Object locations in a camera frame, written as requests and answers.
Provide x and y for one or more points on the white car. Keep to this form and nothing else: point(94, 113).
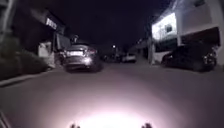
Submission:
point(129, 58)

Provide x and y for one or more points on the grey asphalt road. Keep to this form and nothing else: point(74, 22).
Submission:
point(126, 90)

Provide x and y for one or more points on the grey car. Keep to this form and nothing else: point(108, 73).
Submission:
point(80, 56)

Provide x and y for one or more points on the robot's own part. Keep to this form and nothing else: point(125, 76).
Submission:
point(74, 126)
point(146, 125)

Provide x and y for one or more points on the black car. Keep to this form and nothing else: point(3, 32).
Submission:
point(190, 56)

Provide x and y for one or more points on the dark building with sign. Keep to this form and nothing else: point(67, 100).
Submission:
point(36, 33)

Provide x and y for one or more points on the kerb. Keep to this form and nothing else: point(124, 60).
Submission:
point(23, 78)

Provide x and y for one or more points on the white building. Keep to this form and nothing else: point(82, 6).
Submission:
point(193, 20)

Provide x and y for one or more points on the hedge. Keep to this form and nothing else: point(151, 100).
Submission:
point(20, 61)

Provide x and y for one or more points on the pole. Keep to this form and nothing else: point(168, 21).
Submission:
point(6, 16)

